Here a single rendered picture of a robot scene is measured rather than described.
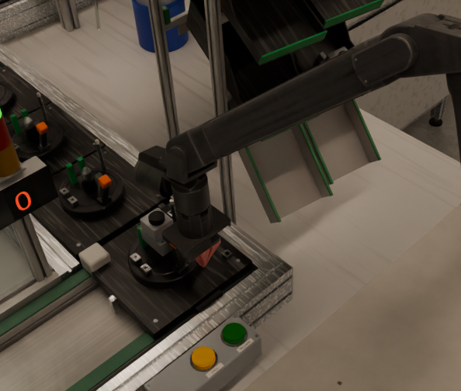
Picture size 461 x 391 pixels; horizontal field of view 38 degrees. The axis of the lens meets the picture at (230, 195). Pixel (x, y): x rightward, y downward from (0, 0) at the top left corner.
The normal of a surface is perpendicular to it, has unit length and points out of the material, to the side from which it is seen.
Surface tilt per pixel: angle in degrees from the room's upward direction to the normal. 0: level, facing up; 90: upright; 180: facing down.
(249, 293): 0
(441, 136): 0
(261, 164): 45
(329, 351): 0
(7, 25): 90
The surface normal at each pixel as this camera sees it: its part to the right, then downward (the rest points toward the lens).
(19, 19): 0.67, 0.49
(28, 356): -0.06, -0.72
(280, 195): 0.33, -0.10
